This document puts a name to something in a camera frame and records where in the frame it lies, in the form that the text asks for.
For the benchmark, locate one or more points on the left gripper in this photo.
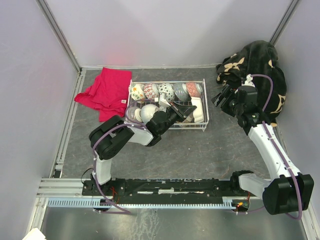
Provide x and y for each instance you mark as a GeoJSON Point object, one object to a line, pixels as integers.
{"type": "Point", "coordinates": [185, 111]}

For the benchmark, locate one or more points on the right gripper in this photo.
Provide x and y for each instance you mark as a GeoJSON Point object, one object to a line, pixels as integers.
{"type": "Point", "coordinates": [231, 93]}

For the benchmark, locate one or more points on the grey hexagon pattern bowl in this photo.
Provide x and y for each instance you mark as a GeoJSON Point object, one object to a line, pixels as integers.
{"type": "Point", "coordinates": [180, 90]}

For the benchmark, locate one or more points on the red rimmed bowl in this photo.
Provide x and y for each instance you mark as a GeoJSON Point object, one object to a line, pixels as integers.
{"type": "Point", "coordinates": [167, 89]}

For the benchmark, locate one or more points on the white wire dish rack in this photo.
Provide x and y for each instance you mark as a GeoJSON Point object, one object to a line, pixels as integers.
{"type": "Point", "coordinates": [197, 126]}

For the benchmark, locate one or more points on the blue triangle pattern bowl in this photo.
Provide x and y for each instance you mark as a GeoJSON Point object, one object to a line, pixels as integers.
{"type": "Point", "coordinates": [151, 91]}

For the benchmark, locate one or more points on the floral orange green bowl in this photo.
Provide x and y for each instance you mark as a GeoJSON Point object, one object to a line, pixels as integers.
{"type": "Point", "coordinates": [137, 92]}

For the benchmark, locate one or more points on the purple striped bowl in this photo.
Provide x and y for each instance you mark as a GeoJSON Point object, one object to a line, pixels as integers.
{"type": "Point", "coordinates": [133, 114]}

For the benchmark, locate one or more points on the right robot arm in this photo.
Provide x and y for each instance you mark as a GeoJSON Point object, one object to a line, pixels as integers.
{"type": "Point", "coordinates": [288, 191]}

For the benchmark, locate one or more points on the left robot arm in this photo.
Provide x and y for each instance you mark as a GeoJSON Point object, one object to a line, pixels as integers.
{"type": "Point", "coordinates": [110, 137]}

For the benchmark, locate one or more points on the black floral blanket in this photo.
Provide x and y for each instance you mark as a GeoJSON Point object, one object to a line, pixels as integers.
{"type": "Point", "coordinates": [260, 59]}

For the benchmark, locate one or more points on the red folded t-shirt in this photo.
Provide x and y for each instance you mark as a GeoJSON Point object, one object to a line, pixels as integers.
{"type": "Point", "coordinates": [108, 94]}

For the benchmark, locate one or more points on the white paper corner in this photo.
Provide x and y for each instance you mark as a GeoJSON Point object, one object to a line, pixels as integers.
{"type": "Point", "coordinates": [34, 234]}

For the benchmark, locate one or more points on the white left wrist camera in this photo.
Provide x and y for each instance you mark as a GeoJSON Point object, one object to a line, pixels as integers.
{"type": "Point", "coordinates": [162, 102]}

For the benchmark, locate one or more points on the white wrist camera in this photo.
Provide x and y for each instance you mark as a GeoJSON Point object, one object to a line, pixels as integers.
{"type": "Point", "coordinates": [248, 81]}
{"type": "Point", "coordinates": [162, 102]}

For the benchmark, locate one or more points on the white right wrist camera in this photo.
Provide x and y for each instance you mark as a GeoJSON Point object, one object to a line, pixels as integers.
{"type": "Point", "coordinates": [248, 81]}

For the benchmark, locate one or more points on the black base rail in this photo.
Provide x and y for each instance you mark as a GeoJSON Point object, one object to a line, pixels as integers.
{"type": "Point", "coordinates": [172, 191]}

